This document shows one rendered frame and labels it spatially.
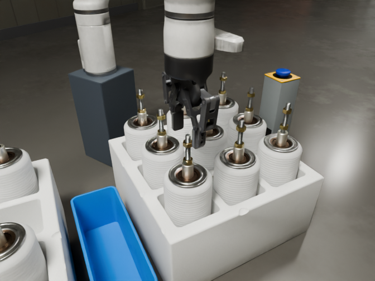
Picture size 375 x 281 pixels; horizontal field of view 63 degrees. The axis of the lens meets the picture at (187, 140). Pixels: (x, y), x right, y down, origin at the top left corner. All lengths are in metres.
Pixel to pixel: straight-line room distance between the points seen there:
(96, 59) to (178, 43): 0.52
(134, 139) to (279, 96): 0.41
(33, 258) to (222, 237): 0.34
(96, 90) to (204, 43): 0.53
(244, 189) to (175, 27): 0.35
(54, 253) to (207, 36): 0.43
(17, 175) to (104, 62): 0.41
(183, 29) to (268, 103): 0.54
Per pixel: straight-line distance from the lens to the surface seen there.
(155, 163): 0.64
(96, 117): 0.97
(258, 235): 0.72
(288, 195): 0.70
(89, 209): 0.81
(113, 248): 0.80
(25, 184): 0.73
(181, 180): 0.57
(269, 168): 0.69
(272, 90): 0.90
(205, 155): 0.70
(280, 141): 0.69
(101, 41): 0.92
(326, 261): 0.83
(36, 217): 0.75
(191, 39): 0.43
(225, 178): 0.62
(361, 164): 1.19
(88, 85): 0.94
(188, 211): 0.58
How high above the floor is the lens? 0.62
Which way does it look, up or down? 33 degrees down
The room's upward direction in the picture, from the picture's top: straight up
